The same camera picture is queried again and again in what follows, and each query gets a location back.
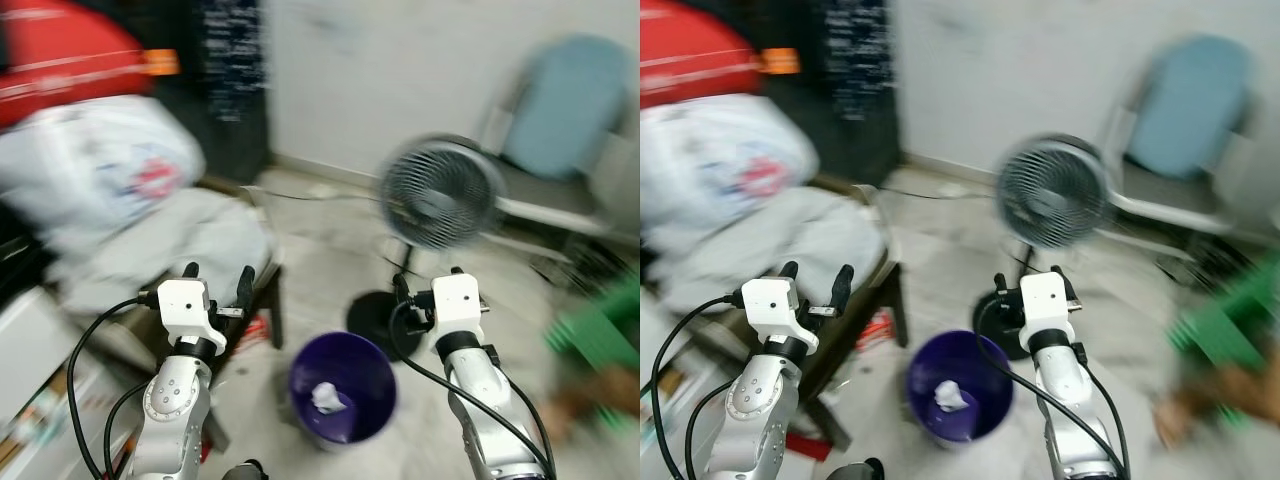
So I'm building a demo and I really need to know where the black standing fan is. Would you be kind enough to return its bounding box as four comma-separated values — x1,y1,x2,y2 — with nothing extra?
972,135,1116,361
345,135,506,361

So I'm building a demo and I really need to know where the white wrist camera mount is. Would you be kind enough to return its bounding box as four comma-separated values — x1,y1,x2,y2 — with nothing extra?
157,278,226,356
430,272,483,351
1018,272,1073,351
740,278,821,353

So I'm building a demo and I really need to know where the white shelf with books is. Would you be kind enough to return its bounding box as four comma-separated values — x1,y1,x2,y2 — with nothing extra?
0,290,131,480
640,350,701,480

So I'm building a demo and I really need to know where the grey cloth pile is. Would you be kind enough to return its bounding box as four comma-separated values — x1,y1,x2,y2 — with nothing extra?
60,190,271,311
660,190,891,321

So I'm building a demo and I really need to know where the red bag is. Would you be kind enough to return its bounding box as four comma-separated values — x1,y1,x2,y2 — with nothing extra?
0,0,156,131
640,0,766,109

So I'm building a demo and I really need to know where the black fabric with white print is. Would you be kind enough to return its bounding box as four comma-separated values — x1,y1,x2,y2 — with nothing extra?
815,0,901,186
195,0,271,181

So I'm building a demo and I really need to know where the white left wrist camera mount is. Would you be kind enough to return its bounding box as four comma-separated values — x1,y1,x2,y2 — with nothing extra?
740,278,821,353
157,278,226,356

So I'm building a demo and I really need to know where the white tissue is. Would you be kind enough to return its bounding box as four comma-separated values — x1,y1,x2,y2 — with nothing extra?
310,380,351,416
932,380,971,414

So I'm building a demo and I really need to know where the green plastic stool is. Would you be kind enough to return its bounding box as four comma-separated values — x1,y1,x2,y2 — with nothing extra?
1168,255,1280,376
545,270,641,376

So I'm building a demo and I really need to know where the blue grey chair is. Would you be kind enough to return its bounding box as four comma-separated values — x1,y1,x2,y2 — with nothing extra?
1100,35,1280,251
480,35,641,261

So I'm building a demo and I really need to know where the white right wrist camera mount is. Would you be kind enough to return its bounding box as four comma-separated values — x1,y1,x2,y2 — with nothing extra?
1018,272,1073,351
430,272,483,351

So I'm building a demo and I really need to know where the white printed plastic bag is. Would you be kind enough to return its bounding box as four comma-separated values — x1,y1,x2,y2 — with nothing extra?
640,95,821,236
0,95,206,251

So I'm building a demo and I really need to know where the purple waste bin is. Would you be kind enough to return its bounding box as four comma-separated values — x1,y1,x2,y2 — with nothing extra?
907,330,1013,444
288,330,398,448

